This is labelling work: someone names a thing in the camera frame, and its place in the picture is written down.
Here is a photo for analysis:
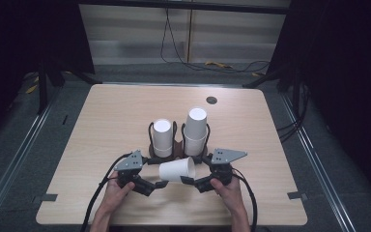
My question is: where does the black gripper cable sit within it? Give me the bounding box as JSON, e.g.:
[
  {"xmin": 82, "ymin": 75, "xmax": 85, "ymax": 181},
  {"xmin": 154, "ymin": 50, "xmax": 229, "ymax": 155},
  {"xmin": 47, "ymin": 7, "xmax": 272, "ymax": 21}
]
[
  {"xmin": 79, "ymin": 152, "xmax": 133, "ymax": 232},
  {"xmin": 231, "ymin": 167, "xmax": 260, "ymax": 232}
]

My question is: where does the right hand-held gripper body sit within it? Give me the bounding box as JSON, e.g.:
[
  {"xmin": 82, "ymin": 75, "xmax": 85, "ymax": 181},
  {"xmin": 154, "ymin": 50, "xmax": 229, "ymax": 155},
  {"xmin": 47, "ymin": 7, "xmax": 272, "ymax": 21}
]
[{"xmin": 193, "ymin": 147, "xmax": 248, "ymax": 194}]

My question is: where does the black hanging cable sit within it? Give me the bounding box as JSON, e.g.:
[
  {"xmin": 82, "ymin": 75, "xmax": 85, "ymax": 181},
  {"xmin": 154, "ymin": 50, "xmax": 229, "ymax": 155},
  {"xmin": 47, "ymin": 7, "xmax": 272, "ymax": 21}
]
[{"xmin": 159, "ymin": 8, "xmax": 271, "ymax": 74}]

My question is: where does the dark brown double cup holder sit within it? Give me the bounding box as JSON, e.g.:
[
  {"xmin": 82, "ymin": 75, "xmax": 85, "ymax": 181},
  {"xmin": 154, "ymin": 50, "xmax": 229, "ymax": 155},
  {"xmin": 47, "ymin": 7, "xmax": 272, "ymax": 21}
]
[{"xmin": 147, "ymin": 120, "xmax": 212, "ymax": 164}]

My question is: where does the metal floor rail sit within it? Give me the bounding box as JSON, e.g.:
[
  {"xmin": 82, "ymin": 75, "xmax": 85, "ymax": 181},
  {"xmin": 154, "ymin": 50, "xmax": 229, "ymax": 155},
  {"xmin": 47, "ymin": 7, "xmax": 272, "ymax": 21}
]
[
  {"xmin": 0, "ymin": 85, "xmax": 62, "ymax": 226},
  {"xmin": 278, "ymin": 91, "xmax": 357, "ymax": 232}
]

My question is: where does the black metal stand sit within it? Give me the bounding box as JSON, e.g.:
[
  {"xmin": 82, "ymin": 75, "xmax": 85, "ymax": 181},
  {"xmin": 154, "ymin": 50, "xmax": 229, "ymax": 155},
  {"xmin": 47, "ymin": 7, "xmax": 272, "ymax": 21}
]
[
  {"xmin": 242, "ymin": 64, "xmax": 303, "ymax": 112},
  {"xmin": 22, "ymin": 57, "xmax": 103, "ymax": 116}
]

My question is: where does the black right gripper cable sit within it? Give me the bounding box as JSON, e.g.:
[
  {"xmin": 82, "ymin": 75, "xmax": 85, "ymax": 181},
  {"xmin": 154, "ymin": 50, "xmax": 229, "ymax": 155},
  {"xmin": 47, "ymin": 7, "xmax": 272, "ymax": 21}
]
[{"xmin": 231, "ymin": 167, "xmax": 260, "ymax": 232}]

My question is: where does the person's left hand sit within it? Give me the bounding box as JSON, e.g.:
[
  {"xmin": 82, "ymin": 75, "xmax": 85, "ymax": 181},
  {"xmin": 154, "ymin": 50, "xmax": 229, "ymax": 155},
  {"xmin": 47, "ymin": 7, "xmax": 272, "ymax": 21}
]
[{"xmin": 103, "ymin": 170, "xmax": 137, "ymax": 215}]

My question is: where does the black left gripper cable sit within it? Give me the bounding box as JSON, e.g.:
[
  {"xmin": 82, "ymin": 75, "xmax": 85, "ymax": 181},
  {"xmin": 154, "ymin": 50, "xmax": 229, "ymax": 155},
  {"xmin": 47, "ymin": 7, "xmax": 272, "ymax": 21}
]
[{"xmin": 79, "ymin": 152, "xmax": 133, "ymax": 232}]

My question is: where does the bundle of black floor cables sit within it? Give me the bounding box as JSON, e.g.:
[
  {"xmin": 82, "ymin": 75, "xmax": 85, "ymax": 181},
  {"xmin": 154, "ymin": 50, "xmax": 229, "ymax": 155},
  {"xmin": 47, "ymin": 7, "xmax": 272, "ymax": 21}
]
[{"xmin": 275, "ymin": 81, "xmax": 311, "ymax": 143}]

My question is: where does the black horizontal bar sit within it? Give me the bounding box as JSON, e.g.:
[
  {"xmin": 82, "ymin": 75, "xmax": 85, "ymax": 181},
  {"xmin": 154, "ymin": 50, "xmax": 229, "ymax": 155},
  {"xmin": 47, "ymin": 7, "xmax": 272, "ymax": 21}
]
[{"xmin": 77, "ymin": 0, "xmax": 292, "ymax": 15}]

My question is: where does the black curtain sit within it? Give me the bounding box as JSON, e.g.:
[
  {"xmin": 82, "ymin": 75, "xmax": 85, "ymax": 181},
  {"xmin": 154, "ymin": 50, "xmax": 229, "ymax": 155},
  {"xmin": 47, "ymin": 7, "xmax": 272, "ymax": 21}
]
[
  {"xmin": 0, "ymin": 0, "xmax": 96, "ymax": 143},
  {"xmin": 266, "ymin": 0, "xmax": 371, "ymax": 202}
]

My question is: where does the grey tape strip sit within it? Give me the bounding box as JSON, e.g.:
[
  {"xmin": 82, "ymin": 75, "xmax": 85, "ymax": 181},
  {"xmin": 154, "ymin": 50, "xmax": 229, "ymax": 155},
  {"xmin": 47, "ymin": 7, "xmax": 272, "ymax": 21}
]
[
  {"xmin": 32, "ymin": 193, "xmax": 59, "ymax": 204},
  {"xmin": 286, "ymin": 190, "xmax": 309, "ymax": 201}
]

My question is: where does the white paper cup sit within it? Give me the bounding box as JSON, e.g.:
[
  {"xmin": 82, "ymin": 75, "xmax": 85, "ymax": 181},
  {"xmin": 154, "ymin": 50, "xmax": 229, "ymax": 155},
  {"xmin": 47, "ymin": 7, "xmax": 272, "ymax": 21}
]
[
  {"xmin": 158, "ymin": 156, "xmax": 197, "ymax": 185},
  {"xmin": 153, "ymin": 145, "xmax": 174, "ymax": 159},
  {"xmin": 183, "ymin": 131, "xmax": 208, "ymax": 158},
  {"xmin": 184, "ymin": 107, "xmax": 209, "ymax": 140},
  {"xmin": 152, "ymin": 118, "xmax": 174, "ymax": 150}
]

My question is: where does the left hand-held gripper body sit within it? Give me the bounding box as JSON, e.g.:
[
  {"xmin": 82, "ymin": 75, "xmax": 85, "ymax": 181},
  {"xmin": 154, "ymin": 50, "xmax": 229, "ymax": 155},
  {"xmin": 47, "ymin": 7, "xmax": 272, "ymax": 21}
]
[{"xmin": 113, "ymin": 149, "xmax": 157, "ymax": 197}]

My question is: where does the person's right hand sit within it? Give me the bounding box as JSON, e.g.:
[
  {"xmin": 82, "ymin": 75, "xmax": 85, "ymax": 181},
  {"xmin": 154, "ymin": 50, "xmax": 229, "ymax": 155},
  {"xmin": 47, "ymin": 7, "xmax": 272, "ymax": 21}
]
[{"xmin": 209, "ymin": 175, "xmax": 245, "ymax": 216}]

